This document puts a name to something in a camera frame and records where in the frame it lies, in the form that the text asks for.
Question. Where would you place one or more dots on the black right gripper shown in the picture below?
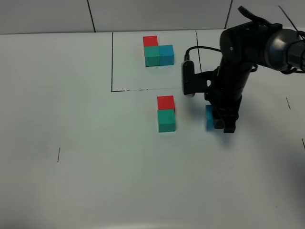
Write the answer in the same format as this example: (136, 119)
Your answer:
(223, 88)

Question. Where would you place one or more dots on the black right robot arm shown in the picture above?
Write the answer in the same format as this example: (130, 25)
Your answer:
(244, 48)

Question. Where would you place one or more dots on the template blue cube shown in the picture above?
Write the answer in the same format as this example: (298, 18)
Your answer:
(166, 54)

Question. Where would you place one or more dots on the template green cube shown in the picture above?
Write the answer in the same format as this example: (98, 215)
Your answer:
(152, 56)

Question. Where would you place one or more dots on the template red cube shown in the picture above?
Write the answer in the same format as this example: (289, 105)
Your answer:
(150, 41)

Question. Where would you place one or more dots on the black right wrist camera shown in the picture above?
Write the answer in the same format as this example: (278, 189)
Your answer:
(187, 74)

